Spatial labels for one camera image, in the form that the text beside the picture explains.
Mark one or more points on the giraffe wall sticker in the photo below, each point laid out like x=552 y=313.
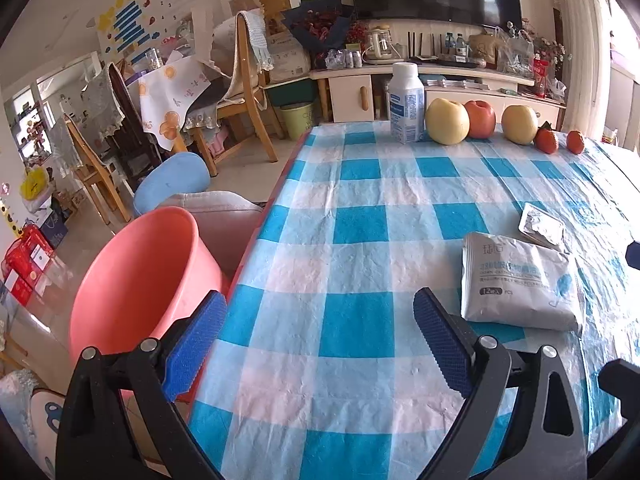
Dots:
x=6 y=212

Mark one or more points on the plain tangerine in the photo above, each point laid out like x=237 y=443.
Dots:
x=575 y=142

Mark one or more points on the silver foil wrapper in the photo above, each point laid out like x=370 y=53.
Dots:
x=542 y=227

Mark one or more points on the red snack pack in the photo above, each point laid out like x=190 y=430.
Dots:
x=541 y=77

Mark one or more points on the brown paper bag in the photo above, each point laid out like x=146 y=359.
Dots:
x=484 y=50

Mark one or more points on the light wooden chair knitted cover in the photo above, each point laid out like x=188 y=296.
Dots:
x=247 y=75

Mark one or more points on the white television cabinet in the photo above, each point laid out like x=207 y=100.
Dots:
x=345 y=92

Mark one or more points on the yellow bag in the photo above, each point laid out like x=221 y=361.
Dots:
x=35 y=184

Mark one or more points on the black router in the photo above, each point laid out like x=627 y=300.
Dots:
x=425 y=55

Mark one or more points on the pink plastic bucket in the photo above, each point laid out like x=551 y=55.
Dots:
x=135 y=270

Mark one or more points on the white rice sack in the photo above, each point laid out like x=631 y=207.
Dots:
x=287 y=57

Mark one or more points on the water bottle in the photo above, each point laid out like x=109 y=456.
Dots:
x=451 y=45
x=461 y=46

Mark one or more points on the clear plastic bag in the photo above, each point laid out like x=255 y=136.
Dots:
x=517 y=55

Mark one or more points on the blue white checkered tablecloth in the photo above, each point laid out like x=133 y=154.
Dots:
x=360 y=240

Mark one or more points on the small yellow apple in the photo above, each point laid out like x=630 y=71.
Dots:
x=520 y=125

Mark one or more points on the red apple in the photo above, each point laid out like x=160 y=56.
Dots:
x=481 y=119

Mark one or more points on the green crate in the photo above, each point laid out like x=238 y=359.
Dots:
x=290 y=92

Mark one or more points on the blue white patterned cushion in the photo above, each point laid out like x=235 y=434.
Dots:
x=27 y=420

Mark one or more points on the large yellow apple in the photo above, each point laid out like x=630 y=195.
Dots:
x=446 y=122

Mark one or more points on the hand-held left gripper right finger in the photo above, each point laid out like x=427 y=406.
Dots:
x=445 y=345

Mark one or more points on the dark blue flower bouquet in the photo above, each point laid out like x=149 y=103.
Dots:
x=317 y=30

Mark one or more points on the dark wooden chair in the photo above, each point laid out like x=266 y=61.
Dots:
x=130 y=130

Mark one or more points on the light wooden chair lace cover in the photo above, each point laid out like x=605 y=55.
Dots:
x=95 y=165

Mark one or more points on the pink padded chair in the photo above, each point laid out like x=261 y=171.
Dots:
x=225 y=220

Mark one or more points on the white wipes packet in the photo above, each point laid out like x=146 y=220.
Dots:
x=520 y=280

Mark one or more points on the blue yellow wall chart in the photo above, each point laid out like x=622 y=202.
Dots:
x=127 y=15

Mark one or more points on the blue round stool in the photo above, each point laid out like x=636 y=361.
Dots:
x=170 y=180

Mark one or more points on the green waste bin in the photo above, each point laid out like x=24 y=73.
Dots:
x=297 y=121

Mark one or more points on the tangerine with green leaf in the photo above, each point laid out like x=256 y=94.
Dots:
x=546 y=140

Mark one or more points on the glass electric kettle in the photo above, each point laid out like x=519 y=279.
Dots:
x=379 y=47

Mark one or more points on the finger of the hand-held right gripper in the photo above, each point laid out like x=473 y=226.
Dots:
x=620 y=385
x=635 y=256

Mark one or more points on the table with orange print cloth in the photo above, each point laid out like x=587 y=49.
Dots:
x=170 y=95

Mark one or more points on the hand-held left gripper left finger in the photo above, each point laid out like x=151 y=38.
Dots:
x=195 y=345

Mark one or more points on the red gift boxes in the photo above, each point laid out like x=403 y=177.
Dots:
x=27 y=265

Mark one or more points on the white bottle with blue label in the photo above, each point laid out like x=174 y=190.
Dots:
x=406 y=107

